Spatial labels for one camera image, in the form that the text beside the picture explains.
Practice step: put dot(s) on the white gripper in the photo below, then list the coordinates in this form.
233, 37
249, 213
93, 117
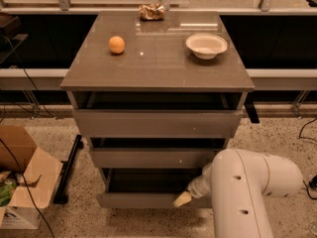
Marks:
197, 188

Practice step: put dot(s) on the grey drawer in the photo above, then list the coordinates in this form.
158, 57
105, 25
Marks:
152, 158
144, 188
142, 124

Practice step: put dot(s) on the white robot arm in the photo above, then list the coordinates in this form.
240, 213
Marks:
237, 182

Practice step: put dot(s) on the grey drawer cabinet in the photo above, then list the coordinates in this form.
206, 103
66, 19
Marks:
156, 72

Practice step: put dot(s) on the open cardboard box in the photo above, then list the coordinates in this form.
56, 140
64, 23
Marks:
36, 172

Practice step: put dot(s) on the black bar right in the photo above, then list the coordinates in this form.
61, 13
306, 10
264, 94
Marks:
251, 109

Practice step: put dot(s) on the black floor bar left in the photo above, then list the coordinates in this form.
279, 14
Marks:
60, 195

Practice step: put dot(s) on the white bowl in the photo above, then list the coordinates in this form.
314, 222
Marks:
206, 46

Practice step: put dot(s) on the orange fruit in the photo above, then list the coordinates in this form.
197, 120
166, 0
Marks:
116, 45

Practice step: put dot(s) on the green item in box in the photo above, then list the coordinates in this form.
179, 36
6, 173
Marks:
8, 185

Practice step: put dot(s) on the crumpled snack bag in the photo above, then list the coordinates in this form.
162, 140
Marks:
151, 12

